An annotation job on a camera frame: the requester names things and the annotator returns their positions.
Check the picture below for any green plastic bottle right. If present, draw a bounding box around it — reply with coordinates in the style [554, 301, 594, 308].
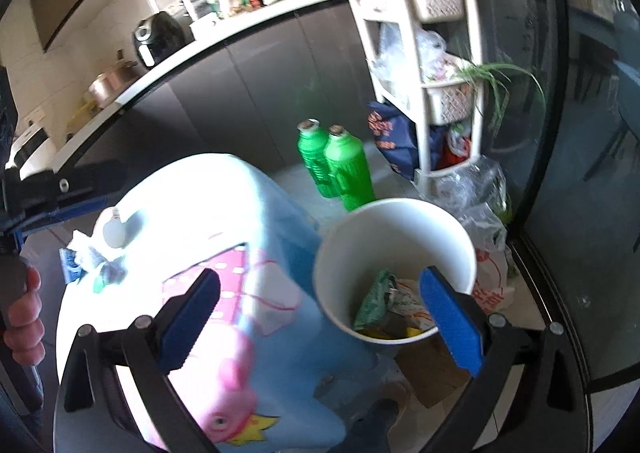
[324, 125, 375, 212]

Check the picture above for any white black rice cooker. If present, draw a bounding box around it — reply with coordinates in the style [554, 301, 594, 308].
[6, 123, 56, 178]

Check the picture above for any black air fryer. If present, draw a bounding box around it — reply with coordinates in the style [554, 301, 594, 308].
[132, 11, 188, 70]

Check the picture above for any light blue cartoon tablecloth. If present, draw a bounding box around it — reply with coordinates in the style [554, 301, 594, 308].
[54, 154, 380, 452]

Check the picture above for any orange white printed wrapper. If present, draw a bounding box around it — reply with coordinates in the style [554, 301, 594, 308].
[390, 280, 435, 333]

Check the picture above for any yellow snack wrapper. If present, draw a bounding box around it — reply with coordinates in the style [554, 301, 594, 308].
[362, 327, 425, 340]

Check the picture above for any dark blue shopping bag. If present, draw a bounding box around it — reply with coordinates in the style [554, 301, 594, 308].
[368, 101, 420, 180]

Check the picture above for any blue white carton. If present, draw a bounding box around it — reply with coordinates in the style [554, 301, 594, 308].
[58, 230, 127, 294]

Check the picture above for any white red printed plastic bag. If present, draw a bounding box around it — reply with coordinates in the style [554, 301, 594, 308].
[458, 203, 515, 313]

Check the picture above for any brown cardboard piece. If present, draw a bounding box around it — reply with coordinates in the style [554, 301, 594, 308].
[395, 334, 470, 407]

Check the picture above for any green plastic bottle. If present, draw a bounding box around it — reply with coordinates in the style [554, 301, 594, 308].
[324, 125, 375, 212]
[297, 118, 340, 199]

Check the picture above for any white round trash bin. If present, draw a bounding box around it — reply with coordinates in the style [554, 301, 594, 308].
[312, 198, 477, 347]

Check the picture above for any green plastic bottle left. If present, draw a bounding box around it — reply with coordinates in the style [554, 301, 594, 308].
[297, 118, 340, 199]

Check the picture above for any green spider plant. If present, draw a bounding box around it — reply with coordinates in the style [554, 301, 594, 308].
[454, 62, 546, 135]

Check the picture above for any person's left hand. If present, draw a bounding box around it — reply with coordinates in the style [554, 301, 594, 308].
[3, 268, 46, 366]

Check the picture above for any white tiered storage rack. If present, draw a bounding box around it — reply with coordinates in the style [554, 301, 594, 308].
[348, 0, 484, 196]

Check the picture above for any copper cooking pot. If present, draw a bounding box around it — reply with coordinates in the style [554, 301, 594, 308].
[88, 60, 140, 104]

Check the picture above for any green snack packet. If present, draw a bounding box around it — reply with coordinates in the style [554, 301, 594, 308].
[352, 270, 397, 331]

